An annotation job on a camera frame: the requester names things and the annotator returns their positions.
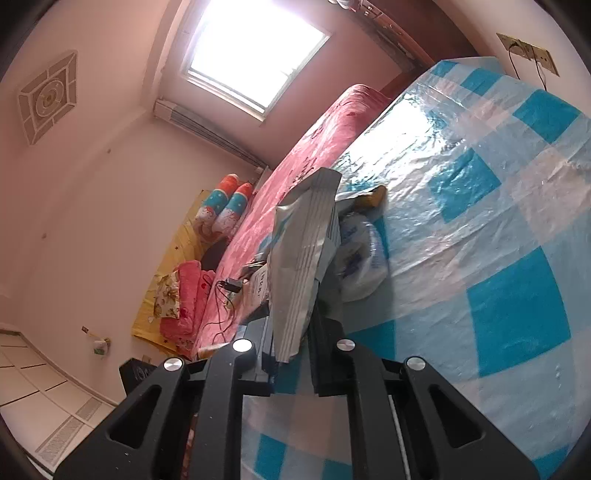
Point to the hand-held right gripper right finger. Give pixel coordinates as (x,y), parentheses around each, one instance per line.
(323,360)

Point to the pink folded quilt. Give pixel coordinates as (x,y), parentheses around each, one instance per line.
(184,300)

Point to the bed with red sheet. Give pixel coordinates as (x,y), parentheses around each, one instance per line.
(286,184)

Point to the yellowed wall socket plate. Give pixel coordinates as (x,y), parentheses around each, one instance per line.
(531,53)

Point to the black charger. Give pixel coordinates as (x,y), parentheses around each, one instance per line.
(231,285)

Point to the floral pillow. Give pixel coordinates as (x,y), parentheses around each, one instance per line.
(167,293)

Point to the brown wooden wardrobe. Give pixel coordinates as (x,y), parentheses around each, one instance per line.
(392,41)

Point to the orange blue bolster pillow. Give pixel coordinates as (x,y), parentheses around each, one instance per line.
(221,189)
(238,205)

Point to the square ceiling ornament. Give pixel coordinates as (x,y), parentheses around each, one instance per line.
(48,97)

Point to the bright window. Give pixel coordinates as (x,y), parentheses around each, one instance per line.
(254,50)

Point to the wall hook with small bag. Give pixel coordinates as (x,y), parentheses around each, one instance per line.
(99,346)

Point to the grey plastic mailer bag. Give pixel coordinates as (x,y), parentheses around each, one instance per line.
(300,240)

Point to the black cloth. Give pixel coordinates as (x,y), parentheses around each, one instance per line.
(213,256)

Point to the dark nightstand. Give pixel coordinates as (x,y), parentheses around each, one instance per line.
(136,374)

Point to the yellow star-print sheet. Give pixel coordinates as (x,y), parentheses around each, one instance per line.
(184,244)

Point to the yellow crumpled wrapper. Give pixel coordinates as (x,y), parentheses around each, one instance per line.
(371,198)

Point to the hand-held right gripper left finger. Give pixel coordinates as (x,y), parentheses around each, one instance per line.
(267,364)

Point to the white booklet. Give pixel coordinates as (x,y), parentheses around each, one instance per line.
(258,286)

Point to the clear plastic bag blue print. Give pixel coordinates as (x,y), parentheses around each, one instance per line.
(360,258)

